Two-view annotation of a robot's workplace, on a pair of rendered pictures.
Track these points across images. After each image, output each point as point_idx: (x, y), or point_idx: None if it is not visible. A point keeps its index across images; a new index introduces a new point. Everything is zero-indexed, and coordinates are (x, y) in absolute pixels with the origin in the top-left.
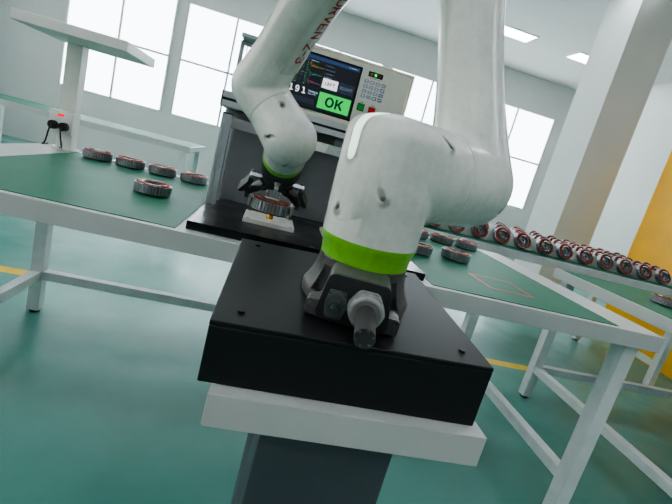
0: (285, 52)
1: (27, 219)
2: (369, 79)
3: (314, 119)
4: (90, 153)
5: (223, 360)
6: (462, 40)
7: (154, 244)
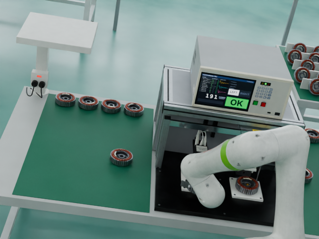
0: (208, 173)
1: (78, 215)
2: (261, 86)
3: (223, 115)
4: (62, 103)
5: None
6: (283, 202)
7: (139, 222)
